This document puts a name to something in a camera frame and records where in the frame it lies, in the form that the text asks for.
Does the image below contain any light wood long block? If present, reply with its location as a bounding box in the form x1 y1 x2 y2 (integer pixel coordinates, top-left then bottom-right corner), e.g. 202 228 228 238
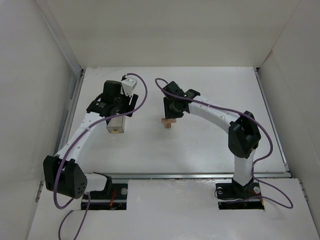
161 118 177 125

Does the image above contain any clear plastic box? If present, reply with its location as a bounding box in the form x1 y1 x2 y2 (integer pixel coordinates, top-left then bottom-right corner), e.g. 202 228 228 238
106 116 126 134

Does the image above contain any striped dark wood block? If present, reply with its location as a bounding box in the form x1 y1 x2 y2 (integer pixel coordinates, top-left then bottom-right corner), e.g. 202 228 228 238
164 123 172 129

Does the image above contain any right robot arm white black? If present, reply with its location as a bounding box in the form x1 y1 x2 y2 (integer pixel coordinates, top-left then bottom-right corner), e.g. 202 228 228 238
162 81 261 202

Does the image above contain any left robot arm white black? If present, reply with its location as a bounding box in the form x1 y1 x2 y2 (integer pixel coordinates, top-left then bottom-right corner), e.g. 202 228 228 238
43 77 138 199

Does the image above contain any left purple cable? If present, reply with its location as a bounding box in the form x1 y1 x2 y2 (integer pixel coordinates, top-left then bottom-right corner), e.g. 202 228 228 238
53 72 149 238

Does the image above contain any purple cable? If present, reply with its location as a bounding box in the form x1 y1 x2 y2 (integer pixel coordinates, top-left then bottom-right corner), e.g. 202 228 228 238
154 77 294 210
53 72 149 238

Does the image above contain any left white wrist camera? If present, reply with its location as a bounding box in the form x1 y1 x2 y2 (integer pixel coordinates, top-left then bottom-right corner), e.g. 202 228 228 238
121 77 137 97

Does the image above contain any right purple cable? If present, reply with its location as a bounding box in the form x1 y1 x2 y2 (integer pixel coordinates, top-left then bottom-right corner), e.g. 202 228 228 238
154 77 294 210

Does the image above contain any aluminium rail left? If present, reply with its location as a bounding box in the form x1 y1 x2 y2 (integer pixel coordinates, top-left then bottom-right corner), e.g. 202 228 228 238
53 69 86 155

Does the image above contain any aluminium rail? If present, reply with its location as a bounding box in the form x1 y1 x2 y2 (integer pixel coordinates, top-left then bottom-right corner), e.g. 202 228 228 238
253 67 292 178
53 69 86 155
53 171 293 181

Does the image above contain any aluminium rail front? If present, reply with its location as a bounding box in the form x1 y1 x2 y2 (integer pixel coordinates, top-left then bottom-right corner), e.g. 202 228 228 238
53 171 293 181

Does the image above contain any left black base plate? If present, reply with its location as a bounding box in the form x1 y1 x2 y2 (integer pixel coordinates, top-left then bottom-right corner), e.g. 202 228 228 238
80 180 129 211

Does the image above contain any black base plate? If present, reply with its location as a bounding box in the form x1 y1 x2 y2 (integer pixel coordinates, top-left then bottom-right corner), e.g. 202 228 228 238
214 179 265 210
80 180 129 211

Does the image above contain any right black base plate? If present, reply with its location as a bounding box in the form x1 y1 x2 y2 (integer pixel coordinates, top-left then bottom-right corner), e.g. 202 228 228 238
214 179 265 210

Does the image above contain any aluminium rail right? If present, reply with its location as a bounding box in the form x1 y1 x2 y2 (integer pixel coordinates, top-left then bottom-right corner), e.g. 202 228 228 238
253 67 292 178

